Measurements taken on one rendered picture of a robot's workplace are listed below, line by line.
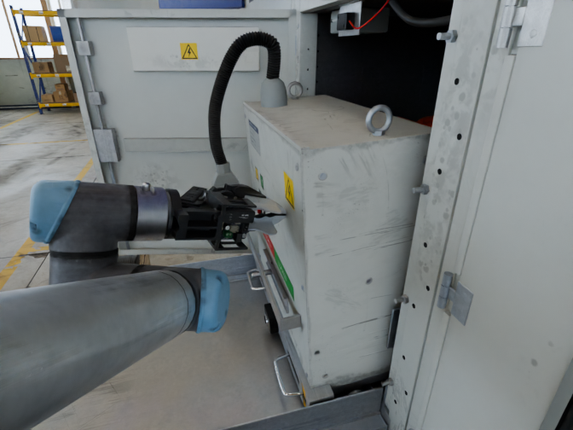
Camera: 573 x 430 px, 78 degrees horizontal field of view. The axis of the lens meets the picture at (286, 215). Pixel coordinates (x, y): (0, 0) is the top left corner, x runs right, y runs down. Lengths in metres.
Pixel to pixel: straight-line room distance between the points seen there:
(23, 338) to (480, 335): 0.42
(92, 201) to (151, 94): 0.72
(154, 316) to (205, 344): 0.64
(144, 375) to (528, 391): 0.73
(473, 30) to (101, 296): 0.44
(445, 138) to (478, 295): 0.19
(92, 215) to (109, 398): 0.52
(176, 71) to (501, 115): 0.90
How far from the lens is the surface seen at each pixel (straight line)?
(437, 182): 0.51
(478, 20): 0.47
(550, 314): 0.40
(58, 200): 0.47
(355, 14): 0.80
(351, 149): 0.51
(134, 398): 0.89
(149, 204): 0.48
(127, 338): 0.28
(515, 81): 0.40
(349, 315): 0.65
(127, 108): 1.19
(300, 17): 1.04
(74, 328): 0.24
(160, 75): 1.14
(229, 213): 0.50
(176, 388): 0.88
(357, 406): 0.79
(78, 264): 0.48
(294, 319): 0.68
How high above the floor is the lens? 1.48
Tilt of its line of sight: 25 degrees down
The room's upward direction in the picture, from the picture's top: straight up
